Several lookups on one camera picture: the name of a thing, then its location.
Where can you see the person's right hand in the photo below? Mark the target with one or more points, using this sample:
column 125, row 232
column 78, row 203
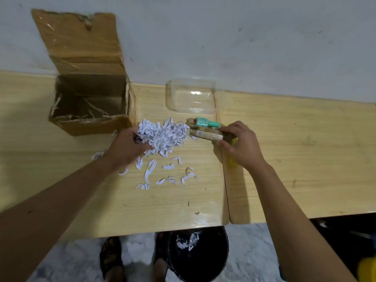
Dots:
column 246, row 149

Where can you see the person's right middle finger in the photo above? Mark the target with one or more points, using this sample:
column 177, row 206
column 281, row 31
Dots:
column 237, row 124

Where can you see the clear plastic container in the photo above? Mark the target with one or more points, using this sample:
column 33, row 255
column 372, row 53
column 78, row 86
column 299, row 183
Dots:
column 192, row 96

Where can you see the dark object under table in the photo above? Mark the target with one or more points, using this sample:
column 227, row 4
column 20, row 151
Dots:
column 346, row 237

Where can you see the person's left hand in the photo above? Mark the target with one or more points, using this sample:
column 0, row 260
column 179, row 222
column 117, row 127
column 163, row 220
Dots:
column 123, row 149

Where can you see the teal small bottle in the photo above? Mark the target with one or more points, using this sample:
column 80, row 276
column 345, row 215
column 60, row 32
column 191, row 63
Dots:
column 207, row 122

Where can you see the paper shreds in bin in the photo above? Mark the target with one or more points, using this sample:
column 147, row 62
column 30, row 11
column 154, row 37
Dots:
column 188, row 241

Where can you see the golden cardboard packet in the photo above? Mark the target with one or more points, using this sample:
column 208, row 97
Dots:
column 207, row 134

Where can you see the open brown cardboard box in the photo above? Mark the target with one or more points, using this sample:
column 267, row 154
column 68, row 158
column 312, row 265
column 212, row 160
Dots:
column 88, row 85

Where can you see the person's left forearm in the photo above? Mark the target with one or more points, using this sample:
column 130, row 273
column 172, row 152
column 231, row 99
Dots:
column 55, row 214

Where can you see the pile of shredded white paper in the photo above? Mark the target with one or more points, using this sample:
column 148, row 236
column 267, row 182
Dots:
column 164, row 136

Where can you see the scattered white paper shreds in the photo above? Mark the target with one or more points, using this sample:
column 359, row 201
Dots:
column 164, row 176

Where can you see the yellow round container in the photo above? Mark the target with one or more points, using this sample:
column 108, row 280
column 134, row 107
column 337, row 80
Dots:
column 367, row 270

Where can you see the yellow plastic object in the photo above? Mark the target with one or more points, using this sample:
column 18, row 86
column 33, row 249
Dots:
column 234, row 160

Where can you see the person's right thumb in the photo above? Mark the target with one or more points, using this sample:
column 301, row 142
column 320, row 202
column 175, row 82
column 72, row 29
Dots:
column 226, row 145

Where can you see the person's right black sandal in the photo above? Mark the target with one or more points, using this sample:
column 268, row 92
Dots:
column 161, row 249

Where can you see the person's left black sandal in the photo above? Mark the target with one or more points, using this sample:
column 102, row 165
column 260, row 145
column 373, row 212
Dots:
column 110, row 255

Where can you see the person's right forearm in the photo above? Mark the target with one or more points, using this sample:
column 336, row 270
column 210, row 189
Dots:
column 293, row 226

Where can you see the person's black sandal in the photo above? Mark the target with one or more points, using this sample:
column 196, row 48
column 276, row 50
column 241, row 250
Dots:
column 110, row 255
column 161, row 249

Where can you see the black waste bin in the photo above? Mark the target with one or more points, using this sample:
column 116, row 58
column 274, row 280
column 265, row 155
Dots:
column 202, row 261

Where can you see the person's left thumb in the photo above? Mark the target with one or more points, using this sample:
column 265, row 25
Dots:
column 145, row 148

